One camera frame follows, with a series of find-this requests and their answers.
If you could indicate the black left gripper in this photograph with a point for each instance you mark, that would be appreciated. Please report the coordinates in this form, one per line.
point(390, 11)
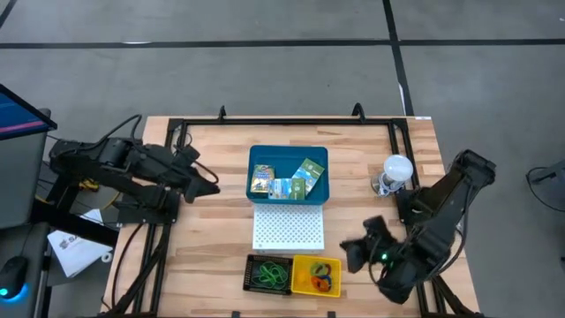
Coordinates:
point(190, 172)

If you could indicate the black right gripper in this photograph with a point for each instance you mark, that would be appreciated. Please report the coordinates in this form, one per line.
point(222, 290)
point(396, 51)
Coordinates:
point(375, 243)

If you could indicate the yellow card pack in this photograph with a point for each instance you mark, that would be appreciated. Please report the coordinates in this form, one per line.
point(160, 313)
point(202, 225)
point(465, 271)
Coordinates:
point(262, 179)

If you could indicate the red-orange rubber band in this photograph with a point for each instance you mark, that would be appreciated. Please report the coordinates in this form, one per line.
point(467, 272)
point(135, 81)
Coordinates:
point(318, 287)

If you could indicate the yellow slotted plastic basket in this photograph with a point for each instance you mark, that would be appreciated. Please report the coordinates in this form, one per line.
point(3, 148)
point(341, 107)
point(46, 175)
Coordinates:
point(295, 260)

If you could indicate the blue and green card pack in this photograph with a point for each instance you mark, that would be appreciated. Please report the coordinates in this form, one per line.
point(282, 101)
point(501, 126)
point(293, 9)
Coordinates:
point(282, 189)

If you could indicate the black slotted plastic basket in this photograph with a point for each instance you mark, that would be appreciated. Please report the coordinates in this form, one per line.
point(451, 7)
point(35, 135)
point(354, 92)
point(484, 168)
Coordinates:
point(247, 260)

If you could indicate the blue plastic bin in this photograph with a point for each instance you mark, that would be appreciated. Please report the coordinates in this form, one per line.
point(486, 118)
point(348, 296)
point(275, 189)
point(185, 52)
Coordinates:
point(287, 159)

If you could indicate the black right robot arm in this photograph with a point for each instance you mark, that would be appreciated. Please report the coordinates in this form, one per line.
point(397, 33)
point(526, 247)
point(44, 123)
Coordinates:
point(446, 212)

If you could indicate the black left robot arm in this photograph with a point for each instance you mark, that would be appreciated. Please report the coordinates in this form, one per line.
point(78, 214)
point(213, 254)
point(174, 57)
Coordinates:
point(132, 156)

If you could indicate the dark grey desk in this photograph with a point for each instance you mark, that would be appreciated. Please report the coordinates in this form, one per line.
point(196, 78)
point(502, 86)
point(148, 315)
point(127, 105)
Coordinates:
point(37, 247)

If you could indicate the white perforated metal riser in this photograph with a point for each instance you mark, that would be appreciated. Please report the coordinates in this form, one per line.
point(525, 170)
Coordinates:
point(287, 229)

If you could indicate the white light bulb with socket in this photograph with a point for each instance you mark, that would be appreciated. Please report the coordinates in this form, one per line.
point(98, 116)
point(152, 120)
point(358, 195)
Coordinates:
point(398, 168)

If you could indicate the white tape roll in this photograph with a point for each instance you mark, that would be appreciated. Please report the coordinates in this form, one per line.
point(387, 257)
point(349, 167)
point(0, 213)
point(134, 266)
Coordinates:
point(102, 257)

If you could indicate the black support bar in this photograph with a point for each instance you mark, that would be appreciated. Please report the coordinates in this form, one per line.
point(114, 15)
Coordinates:
point(75, 223)

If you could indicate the white printed paper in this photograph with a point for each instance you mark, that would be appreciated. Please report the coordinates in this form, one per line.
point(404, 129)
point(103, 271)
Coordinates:
point(75, 254)

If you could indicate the computer monitor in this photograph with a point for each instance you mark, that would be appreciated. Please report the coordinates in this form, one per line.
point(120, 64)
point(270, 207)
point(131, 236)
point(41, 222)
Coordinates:
point(17, 115)

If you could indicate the grey stand leg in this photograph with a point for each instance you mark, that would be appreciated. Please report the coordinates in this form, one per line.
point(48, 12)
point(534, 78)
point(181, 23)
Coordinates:
point(552, 172)

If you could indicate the black computer mouse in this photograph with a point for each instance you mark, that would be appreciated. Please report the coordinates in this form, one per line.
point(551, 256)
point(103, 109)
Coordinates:
point(13, 274)

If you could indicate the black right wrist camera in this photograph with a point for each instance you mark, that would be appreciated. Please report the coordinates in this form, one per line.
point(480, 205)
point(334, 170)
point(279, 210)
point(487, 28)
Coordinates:
point(385, 259)

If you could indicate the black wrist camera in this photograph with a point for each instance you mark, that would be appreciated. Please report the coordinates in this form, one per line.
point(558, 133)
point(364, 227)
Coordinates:
point(385, 259)
point(189, 153)

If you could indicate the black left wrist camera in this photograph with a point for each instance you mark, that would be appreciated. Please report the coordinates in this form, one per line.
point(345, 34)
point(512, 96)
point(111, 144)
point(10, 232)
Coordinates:
point(189, 153)

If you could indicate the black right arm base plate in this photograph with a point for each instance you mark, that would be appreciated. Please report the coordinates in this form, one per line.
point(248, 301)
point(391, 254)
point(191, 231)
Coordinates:
point(404, 207)

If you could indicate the black metal table frame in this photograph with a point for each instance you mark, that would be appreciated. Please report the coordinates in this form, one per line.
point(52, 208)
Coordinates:
point(207, 122)

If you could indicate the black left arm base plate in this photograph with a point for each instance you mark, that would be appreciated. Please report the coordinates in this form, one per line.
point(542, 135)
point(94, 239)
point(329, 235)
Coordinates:
point(132, 216)

